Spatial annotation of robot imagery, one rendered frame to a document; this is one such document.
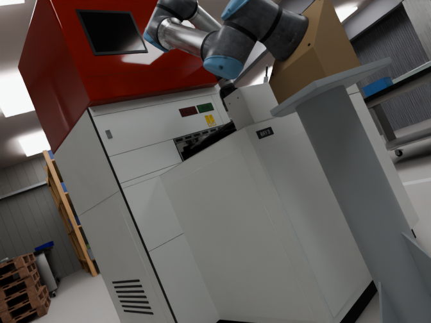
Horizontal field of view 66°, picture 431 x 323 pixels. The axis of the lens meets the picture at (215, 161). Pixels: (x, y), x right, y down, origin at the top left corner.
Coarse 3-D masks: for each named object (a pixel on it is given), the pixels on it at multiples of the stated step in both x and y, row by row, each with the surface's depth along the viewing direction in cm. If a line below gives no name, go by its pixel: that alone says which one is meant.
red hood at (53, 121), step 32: (64, 0) 152; (96, 0) 163; (128, 0) 176; (32, 32) 172; (64, 32) 148; (96, 32) 157; (128, 32) 168; (32, 64) 184; (64, 64) 154; (96, 64) 152; (128, 64) 163; (160, 64) 175; (192, 64) 190; (32, 96) 198; (64, 96) 164; (96, 96) 147; (128, 96) 158; (64, 128) 176
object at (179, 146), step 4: (204, 136) 183; (188, 140) 176; (192, 140) 178; (196, 140) 179; (176, 144) 171; (180, 144) 172; (184, 144) 173; (188, 144) 175; (180, 148) 171; (180, 152) 170; (184, 152) 172; (196, 152) 177; (180, 156) 171; (184, 156) 171; (188, 156) 172; (184, 160) 170
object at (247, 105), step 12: (264, 84) 128; (228, 96) 123; (240, 96) 119; (252, 96) 121; (264, 96) 125; (228, 108) 124; (240, 108) 120; (252, 108) 119; (264, 108) 123; (240, 120) 122; (252, 120) 118
